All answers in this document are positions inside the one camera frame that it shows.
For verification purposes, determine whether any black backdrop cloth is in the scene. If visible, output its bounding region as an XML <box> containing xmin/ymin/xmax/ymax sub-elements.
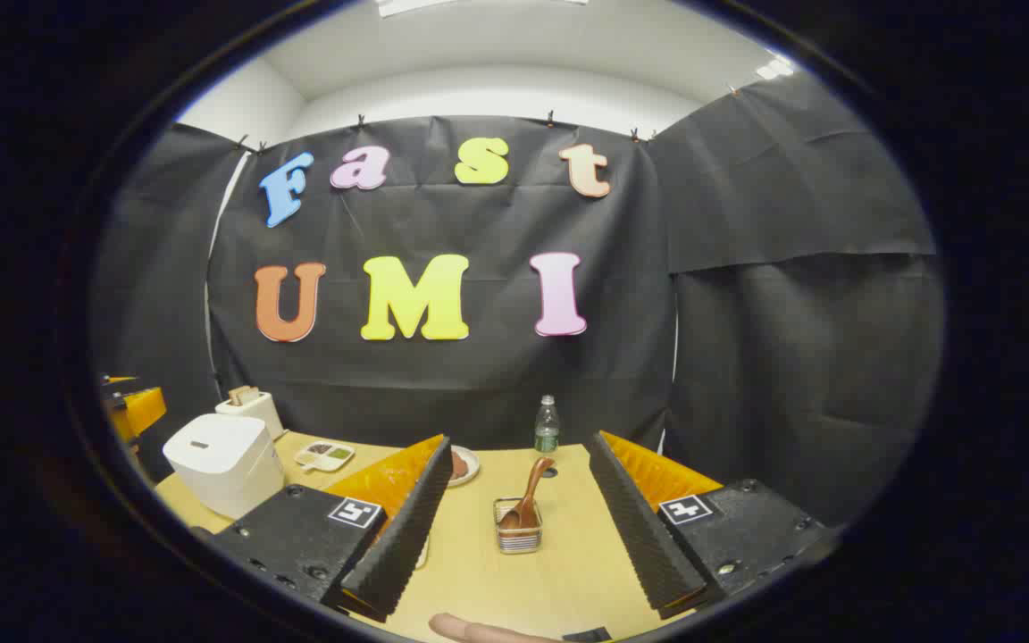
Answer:
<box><xmin>90</xmin><ymin>71</ymin><xmax>944</xmax><ymax>528</ymax></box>

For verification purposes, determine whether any white plate with meat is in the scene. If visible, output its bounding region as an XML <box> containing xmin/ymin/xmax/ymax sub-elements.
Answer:
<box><xmin>448</xmin><ymin>445</ymin><xmax>481</xmax><ymax>488</ymax></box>

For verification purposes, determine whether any white rice cooker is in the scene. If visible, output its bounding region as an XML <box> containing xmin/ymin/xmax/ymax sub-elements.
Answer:
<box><xmin>163</xmin><ymin>413</ymin><xmax>286</xmax><ymax>521</ymax></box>

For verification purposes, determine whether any long ceiling light panel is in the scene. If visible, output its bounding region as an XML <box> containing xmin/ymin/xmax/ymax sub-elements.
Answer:
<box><xmin>378</xmin><ymin>0</ymin><xmax>589</xmax><ymax>17</ymax></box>

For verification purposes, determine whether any clear green label water bottle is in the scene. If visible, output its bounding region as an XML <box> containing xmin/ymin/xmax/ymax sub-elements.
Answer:
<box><xmin>534</xmin><ymin>395</ymin><xmax>561</xmax><ymax>454</ymax></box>

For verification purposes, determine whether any white divided sauce dish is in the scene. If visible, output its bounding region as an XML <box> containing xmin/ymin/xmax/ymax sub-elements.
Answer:
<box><xmin>294</xmin><ymin>441</ymin><xmax>356</xmax><ymax>472</ymax></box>

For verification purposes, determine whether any brown wooden spoon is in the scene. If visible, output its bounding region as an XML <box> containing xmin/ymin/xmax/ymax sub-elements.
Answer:
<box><xmin>498</xmin><ymin>457</ymin><xmax>556</xmax><ymax>532</ymax></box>

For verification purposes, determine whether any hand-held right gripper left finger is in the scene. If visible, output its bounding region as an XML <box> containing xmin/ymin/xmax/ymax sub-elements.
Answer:
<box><xmin>211</xmin><ymin>435</ymin><xmax>453</xmax><ymax>624</ymax></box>

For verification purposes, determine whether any metal wire chopstick holder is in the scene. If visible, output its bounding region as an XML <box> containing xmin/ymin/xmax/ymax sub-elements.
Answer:
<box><xmin>494</xmin><ymin>497</ymin><xmax>543</xmax><ymax>555</ymax></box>

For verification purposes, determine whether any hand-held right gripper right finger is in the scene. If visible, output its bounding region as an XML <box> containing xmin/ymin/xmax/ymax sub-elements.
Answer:
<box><xmin>588</xmin><ymin>430</ymin><xmax>841</xmax><ymax>620</ymax></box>

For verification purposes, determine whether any white toaster with bread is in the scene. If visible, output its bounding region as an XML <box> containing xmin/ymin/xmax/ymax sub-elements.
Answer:
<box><xmin>215</xmin><ymin>386</ymin><xmax>285</xmax><ymax>440</ymax></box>

